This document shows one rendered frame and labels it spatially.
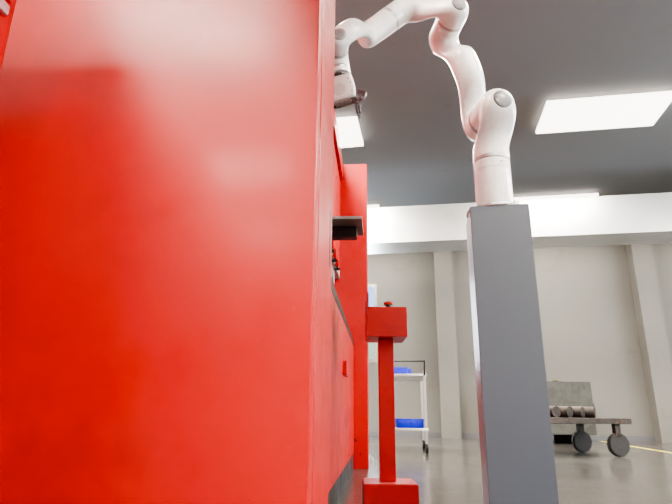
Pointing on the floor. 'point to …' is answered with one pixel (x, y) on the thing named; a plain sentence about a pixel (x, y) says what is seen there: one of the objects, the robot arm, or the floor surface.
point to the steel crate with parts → (571, 396)
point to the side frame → (353, 276)
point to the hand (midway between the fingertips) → (345, 117)
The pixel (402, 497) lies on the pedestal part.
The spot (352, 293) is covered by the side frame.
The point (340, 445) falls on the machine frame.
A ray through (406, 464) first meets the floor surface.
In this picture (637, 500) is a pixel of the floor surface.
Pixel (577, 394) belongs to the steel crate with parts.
